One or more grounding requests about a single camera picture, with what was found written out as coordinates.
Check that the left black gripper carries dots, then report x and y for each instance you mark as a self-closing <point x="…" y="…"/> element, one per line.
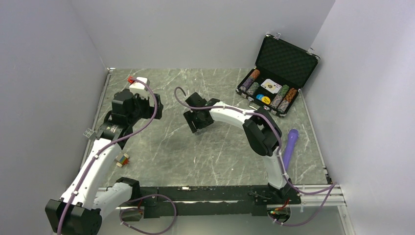
<point x="149" y="110"/>

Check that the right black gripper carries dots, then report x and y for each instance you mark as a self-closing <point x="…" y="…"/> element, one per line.
<point x="189" y="117"/>

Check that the yellow round button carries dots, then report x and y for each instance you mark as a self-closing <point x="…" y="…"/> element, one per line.
<point x="266" y="100"/>

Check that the black aluminium poker case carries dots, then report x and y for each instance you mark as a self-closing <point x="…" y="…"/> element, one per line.
<point x="284" y="63"/>

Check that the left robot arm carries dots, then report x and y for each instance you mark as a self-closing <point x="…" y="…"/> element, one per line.
<point x="80" y="211"/>

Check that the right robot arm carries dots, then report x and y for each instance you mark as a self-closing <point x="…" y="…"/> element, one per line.
<point x="262" y="133"/>

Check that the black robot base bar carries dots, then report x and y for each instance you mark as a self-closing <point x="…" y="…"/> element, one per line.
<point x="255" y="200"/>

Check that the colourful wooden toy block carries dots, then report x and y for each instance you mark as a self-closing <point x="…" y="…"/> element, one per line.
<point x="122" y="159"/>

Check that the grey lego brick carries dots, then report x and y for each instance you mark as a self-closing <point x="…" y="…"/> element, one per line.
<point x="90" y="134"/>

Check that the purple orange chip row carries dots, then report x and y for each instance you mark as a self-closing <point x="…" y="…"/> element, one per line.
<point x="248" y="82"/>

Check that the ace of spades card deck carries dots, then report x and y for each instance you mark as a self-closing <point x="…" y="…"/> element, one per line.
<point x="271" y="86"/>

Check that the green purple chip row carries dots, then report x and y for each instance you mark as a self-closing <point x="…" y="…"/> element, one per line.
<point x="279" y="96"/>

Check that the orange black chip row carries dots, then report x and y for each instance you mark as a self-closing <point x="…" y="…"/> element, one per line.
<point x="290" y="95"/>

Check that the purple cylinder tool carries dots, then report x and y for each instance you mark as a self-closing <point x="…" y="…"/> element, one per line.
<point x="292" y="138"/>

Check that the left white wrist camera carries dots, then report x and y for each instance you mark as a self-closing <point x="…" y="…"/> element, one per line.
<point x="137" y="86"/>

